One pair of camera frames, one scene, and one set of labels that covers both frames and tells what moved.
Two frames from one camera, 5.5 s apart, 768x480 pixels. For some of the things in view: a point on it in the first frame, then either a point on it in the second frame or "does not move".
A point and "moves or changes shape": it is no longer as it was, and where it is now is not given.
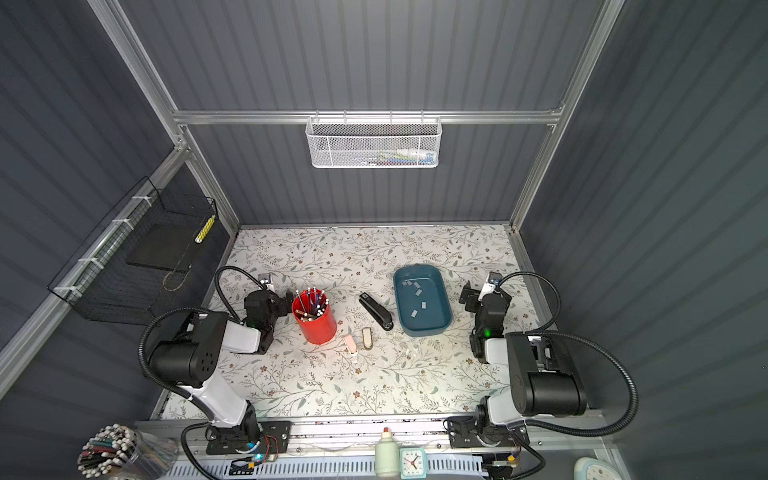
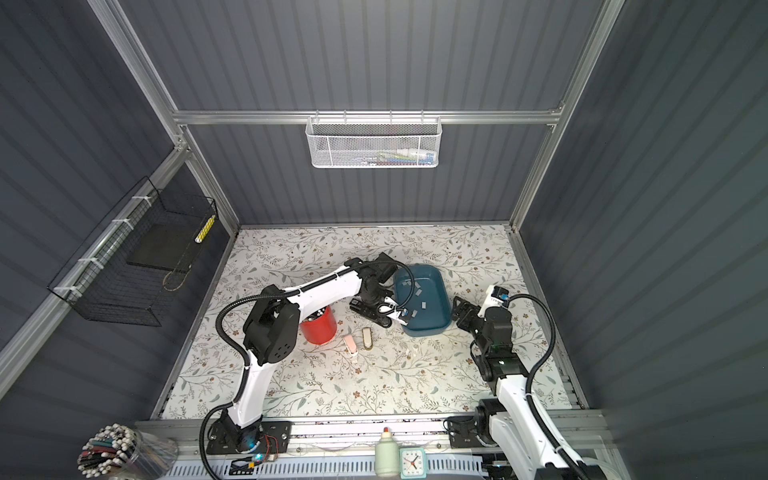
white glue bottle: [387, 456] does not move
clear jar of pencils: [119, 452] does not move
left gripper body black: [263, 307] → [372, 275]
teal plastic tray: [423, 301] does not move
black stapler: [377, 311] moves or changes shape
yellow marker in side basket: [204, 229] does not move
